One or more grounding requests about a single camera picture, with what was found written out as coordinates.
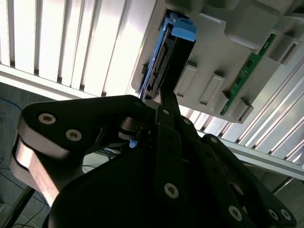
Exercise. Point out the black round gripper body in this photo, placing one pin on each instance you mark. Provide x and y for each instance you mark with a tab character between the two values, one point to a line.
107	197

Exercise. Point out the hard disk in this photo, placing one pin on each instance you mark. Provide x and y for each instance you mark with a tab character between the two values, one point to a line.
177	54

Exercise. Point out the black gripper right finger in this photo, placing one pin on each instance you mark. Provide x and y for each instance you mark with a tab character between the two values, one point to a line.
206	166

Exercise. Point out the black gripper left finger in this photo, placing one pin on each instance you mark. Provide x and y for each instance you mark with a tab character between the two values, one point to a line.
54	133

